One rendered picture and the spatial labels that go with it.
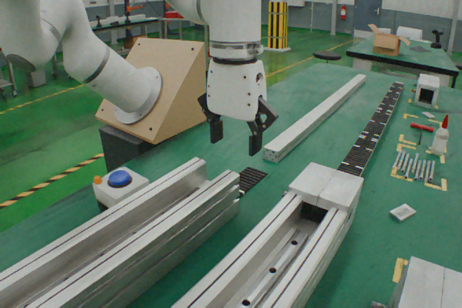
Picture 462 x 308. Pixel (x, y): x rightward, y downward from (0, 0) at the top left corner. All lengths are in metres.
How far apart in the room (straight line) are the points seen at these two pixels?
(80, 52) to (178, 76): 0.28
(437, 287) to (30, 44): 0.76
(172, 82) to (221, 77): 0.37
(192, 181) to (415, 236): 0.41
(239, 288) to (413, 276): 0.21
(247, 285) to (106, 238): 0.21
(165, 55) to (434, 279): 0.86
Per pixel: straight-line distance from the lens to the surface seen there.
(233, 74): 0.50
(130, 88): 0.84
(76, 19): 0.78
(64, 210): 0.65
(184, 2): 0.54
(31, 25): 0.66
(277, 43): 6.95
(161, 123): 0.82
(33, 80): 5.40
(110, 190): 0.56
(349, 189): 0.50
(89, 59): 0.77
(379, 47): 2.63
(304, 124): 0.87
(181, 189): 0.53
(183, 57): 0.90
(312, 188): 0.48
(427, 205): 0.70
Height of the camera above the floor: 1.14
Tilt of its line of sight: 25 degrees down
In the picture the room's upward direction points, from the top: straight up
